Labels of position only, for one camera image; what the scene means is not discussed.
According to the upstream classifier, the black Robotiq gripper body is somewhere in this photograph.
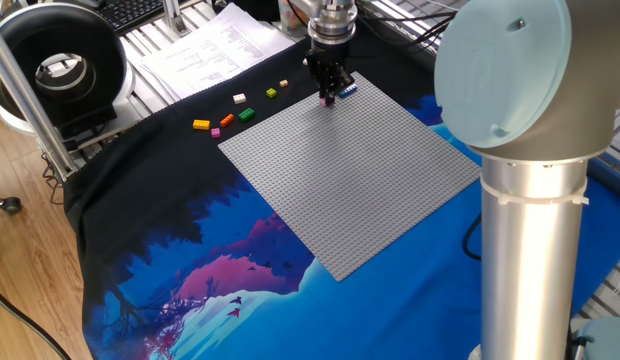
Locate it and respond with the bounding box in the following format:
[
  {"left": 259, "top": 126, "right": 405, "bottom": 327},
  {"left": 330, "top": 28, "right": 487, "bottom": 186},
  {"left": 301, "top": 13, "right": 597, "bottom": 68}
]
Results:
[{"left": 303, "top": 40, "right": 352, "bottom": 81}]

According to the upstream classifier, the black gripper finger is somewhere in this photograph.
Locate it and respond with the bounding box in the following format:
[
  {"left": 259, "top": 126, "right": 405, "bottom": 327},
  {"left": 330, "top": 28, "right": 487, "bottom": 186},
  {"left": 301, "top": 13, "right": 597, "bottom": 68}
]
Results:
[
  {"left": 317, "top": 67, "right": 334, "bottom": 104},
  {"left": 330, "top": 64, "right": 355, "bottom": 107}
]

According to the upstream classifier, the grey Lego baseplate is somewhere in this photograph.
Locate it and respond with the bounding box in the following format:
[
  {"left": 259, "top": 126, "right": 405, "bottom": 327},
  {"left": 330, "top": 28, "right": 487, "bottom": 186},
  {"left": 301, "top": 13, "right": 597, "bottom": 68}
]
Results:
[{"left": 217, "top": 71, "right": 482, "bottom": 283}]

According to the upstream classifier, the clear cup of bricks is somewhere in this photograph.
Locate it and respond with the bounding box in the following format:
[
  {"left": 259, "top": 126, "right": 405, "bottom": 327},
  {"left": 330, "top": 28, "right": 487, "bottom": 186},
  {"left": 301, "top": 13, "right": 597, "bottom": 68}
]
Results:
[{"left": 277, "top": 0, "right": 311, "bottom": 34}]

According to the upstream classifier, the printed paper sheet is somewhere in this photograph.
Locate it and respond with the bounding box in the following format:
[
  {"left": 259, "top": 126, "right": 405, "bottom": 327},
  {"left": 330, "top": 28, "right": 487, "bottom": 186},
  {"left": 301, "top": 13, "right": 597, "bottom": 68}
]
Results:
[{"left": 139, "top": 2, "right": 296, "bottom": 101}]

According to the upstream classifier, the black keyboard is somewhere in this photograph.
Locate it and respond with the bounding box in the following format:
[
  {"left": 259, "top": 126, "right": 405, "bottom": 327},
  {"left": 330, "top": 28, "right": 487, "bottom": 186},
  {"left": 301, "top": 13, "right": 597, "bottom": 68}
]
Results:
[{"left": 97, "top": 0, "right": 166, "bottom": 34}]

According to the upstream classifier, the blue mountain landscape cloth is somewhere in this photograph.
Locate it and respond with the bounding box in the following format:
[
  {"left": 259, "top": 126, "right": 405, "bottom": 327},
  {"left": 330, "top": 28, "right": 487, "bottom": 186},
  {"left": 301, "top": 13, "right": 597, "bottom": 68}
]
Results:
[{"left": 63, "top": 22, "right": 620, "bottom": 360}]

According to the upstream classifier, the black round fan housing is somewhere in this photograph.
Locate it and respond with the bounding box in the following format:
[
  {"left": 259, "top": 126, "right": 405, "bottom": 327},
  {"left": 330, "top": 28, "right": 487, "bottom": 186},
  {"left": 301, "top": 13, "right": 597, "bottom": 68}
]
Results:
[{"left": 0, "top": 2, "right": 136, "bottom": 141}]

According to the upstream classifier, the black caster wheel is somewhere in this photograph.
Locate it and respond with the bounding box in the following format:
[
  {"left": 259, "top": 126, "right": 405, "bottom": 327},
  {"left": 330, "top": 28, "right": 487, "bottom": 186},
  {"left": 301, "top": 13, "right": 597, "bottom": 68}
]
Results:
[{"left": 0, "top": 193, "right": 22, "bottom": 216}]

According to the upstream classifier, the aluminium frame post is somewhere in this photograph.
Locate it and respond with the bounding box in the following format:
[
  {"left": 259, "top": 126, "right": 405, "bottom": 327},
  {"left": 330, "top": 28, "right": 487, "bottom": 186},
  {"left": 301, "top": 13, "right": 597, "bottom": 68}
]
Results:
[{"left": 0, "top": 19, "right": 79, "bottom": 184}]

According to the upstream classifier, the black floor cable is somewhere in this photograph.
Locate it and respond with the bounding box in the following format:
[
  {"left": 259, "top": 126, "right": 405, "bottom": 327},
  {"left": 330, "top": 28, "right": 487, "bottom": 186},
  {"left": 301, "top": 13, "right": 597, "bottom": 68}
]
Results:
[{"left": 0, "top": 284, "right": 74, "bottom": 360}]

